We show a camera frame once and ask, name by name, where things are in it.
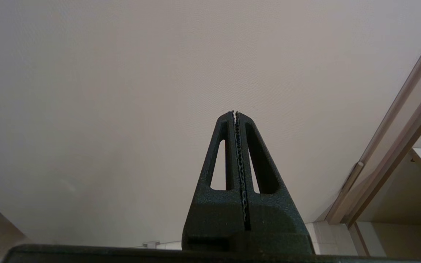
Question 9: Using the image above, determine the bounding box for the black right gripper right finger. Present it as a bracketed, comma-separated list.
[237, 113, 314, 253]

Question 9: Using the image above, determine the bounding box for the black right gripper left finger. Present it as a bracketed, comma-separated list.
[182, 111, 247, 252]

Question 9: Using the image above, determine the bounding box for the cream white door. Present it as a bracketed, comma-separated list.
[0, 0, 421, 249]

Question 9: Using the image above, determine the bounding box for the beige open shelf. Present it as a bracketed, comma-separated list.
[348, 148, 421, 258]

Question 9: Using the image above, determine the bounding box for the brown door frame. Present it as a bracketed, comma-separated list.
[326, 16, 421, 227]

